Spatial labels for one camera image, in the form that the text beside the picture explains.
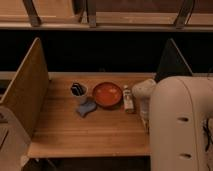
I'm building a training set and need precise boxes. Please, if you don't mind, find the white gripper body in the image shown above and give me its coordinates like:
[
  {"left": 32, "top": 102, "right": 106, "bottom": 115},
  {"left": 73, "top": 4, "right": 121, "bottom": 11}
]
[{"left": 140, "top": 99, "right": 149, "bottom": 129}]

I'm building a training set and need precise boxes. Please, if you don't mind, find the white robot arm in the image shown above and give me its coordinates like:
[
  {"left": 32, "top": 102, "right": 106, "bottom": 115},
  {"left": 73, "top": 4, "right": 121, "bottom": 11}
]
[{"left": 132, "top": 76, "right": 213, "bottom": 171}]

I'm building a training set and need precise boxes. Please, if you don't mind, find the small white bottle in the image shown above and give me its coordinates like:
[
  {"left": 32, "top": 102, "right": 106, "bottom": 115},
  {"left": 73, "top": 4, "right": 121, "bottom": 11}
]
[{"left": 123, "top": 85, "right": 134, "bottom": 114}]

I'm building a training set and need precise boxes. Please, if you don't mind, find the orange round bowl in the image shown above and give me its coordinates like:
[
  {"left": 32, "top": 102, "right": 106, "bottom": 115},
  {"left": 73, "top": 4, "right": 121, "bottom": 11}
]
[{"left": 92, "top": 82, "right": 122, "bottom": 108}]

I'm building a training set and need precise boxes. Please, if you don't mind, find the right dark divider panel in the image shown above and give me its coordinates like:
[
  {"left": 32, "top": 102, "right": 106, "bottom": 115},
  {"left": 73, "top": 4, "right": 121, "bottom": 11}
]
[{"left": 154, "top": 38, "right": 193, "bottom": 82}]

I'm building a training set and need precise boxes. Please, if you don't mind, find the blue sponge cloth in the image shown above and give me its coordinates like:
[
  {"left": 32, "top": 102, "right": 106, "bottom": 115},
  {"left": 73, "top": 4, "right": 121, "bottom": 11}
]
[{"left": 76, "top": 101, "right": 97, "bottom": 117}]

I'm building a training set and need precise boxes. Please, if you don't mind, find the clear cup with dark contents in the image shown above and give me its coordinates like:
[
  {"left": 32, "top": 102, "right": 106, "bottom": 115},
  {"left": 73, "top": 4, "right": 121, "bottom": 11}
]
[{"left": 70, "top": 82, "right": 87, "bottom": 104}]

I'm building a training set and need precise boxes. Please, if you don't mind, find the left wooden divider panel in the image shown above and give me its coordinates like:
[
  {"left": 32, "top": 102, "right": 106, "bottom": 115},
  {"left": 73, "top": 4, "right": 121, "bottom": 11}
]
[{"left": 0, "top": 38, "right": 49, "bottom": 141}]

